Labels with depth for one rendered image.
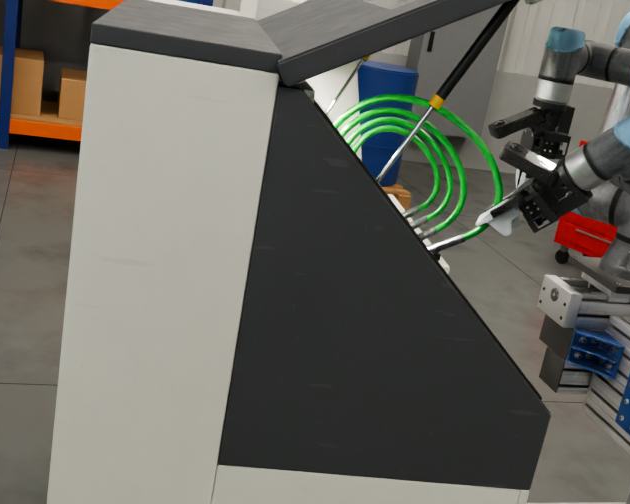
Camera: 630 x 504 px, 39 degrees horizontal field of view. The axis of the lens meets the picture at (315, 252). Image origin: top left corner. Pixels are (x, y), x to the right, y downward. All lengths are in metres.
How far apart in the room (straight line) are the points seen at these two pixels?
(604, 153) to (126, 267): 0.81
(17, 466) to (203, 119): 1.85
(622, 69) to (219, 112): 0.95
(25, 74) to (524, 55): 4.82
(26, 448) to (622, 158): 2.17
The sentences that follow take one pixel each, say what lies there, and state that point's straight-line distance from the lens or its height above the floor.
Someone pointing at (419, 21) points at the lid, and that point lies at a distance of 1.36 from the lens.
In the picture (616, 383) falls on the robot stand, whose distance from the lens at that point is 2.29.
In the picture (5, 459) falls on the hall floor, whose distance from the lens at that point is 3.03.
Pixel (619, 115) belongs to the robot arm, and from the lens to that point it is 2.35.
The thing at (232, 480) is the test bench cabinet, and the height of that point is 0.76.
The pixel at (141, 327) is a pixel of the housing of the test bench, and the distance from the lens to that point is 1.46.
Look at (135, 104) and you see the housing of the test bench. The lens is 1.36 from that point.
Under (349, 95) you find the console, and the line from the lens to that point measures 2.09.
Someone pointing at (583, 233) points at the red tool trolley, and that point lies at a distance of 6.18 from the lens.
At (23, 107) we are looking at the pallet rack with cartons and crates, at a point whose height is 0.29.
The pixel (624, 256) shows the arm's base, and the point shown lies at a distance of 2.31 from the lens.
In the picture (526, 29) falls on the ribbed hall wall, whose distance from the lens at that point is 9.16.
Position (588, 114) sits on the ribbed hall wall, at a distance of 9.63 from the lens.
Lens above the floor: 1.63
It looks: 18 degrees down
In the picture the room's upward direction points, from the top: 10 degrees clockwise
